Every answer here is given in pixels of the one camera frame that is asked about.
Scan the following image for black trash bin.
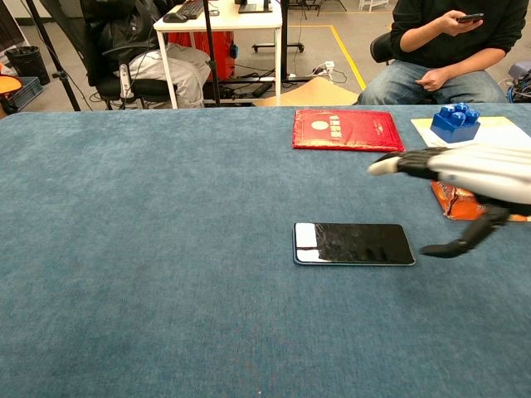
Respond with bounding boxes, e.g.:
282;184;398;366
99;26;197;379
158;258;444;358
4;45;51;87

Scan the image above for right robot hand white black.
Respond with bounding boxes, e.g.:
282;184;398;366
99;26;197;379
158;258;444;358
367;143;531;259

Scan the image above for black rolling stand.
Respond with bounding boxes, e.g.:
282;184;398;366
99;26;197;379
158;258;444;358
251;0;316;88

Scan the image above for person in black sweater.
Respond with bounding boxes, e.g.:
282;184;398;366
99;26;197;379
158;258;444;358
357;0;531;105

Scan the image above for black office chair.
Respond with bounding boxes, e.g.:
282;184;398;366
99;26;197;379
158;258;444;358
80;0;179;111

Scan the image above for brown cardboard sheet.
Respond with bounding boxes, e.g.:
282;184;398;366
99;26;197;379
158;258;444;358
251;77;360;107

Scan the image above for black vertical pole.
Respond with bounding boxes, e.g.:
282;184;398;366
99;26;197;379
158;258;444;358
202;0;222;107

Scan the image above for black tripod stand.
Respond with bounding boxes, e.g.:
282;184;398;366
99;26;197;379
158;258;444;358
24;0;82;112

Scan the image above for grey trousers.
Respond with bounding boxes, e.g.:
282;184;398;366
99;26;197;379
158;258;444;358
119;42;212;109

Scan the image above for tangled cables bundle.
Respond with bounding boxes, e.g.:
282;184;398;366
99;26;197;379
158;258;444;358
504;61;531;104

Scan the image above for blue table cloth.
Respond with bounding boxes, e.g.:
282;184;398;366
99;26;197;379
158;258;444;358
0;103;531;398

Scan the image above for black stool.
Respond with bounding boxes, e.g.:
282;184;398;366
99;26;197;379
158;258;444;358
369;32;395;66

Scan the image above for black jacket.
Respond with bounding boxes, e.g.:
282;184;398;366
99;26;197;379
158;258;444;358
80;0;167;75

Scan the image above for blue plastic crate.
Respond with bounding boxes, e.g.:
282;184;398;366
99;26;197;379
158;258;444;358
7;76;45;112

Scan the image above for red cabinet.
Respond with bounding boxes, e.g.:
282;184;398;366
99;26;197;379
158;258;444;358
168;31;236;82

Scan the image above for red certificate booklet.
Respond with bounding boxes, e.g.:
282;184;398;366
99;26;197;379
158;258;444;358
291;109;406;153

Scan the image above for cream paper sheet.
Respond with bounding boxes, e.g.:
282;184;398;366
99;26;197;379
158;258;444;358
410;116;531;150

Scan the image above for orange round object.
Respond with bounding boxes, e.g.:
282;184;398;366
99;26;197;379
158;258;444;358
0;74;24;95

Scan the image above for white handheld device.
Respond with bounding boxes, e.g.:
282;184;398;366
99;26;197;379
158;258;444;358
119;63;134;100

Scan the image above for light blue smartphone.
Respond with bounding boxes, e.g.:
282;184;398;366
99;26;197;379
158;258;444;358
293;222;417;267

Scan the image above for orange cardboard box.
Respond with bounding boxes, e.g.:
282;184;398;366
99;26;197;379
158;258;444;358
430;180;489;221

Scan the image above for white desk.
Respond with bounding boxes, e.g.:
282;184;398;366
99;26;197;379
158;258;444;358
153;0;284;109

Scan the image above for blue toy building brick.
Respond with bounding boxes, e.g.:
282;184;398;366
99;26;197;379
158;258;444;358
429;102;482;144

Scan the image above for black keyboard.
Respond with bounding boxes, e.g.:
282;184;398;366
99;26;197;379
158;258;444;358
176;0;212;21

